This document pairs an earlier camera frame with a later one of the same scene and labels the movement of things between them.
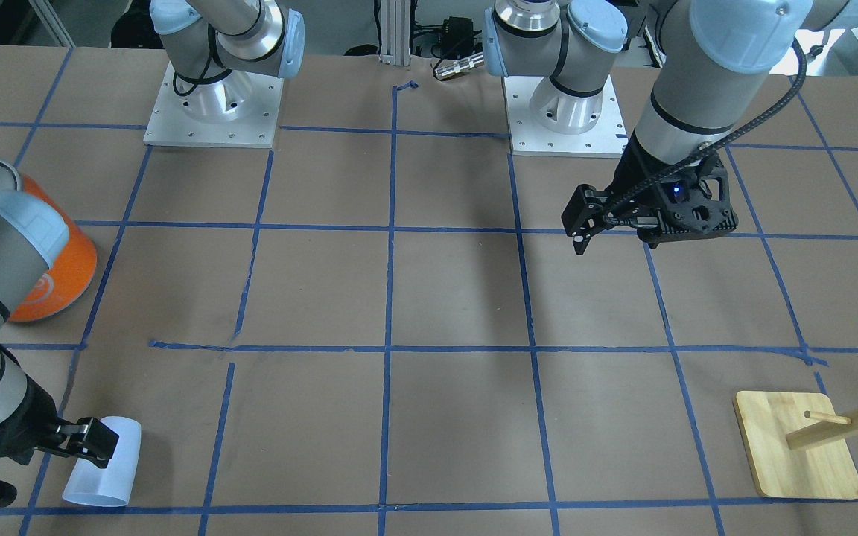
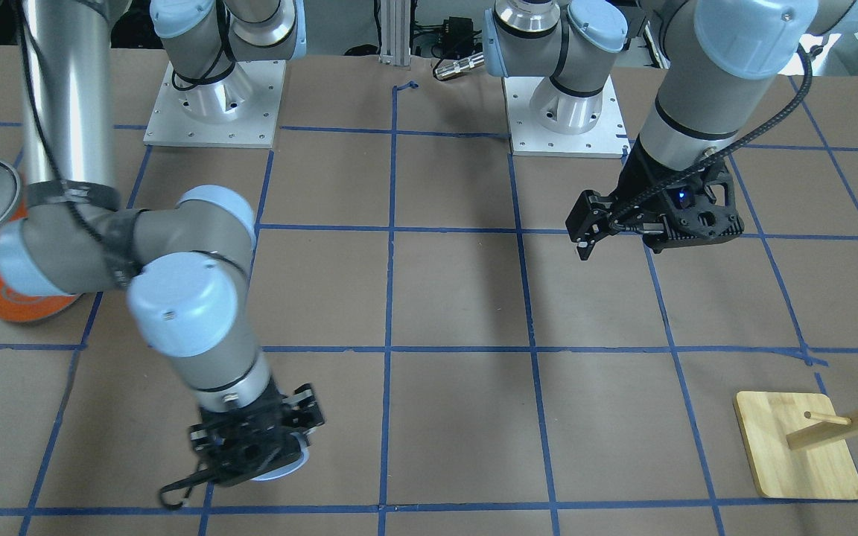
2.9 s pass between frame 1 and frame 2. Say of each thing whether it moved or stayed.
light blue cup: moved
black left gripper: stayed
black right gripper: moved
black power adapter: stayed
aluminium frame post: stayed
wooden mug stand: stayed
